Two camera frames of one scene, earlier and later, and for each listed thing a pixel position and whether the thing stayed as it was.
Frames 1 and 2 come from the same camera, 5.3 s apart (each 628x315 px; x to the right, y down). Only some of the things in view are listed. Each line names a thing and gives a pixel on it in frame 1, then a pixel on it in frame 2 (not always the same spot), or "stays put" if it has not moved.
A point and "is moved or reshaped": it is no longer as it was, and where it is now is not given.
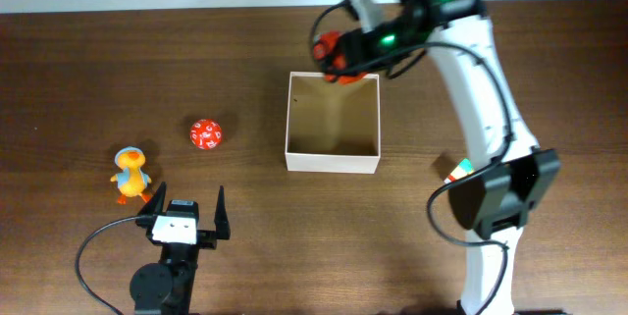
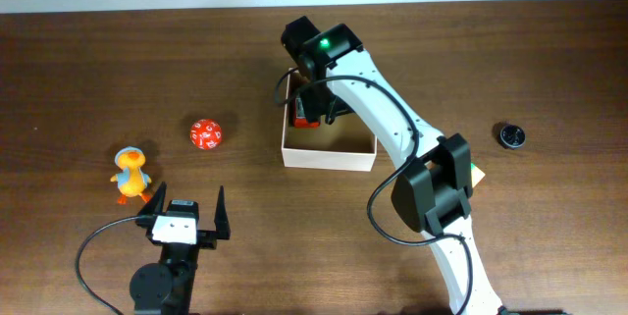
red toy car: [325, 43] is moved or reshaped
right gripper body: [384, 43] to [317, 97]
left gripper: [208, 236] stays put
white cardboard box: [333, 128] stays put
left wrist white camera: [175, 229] stays put
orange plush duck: [131, 179] stays put
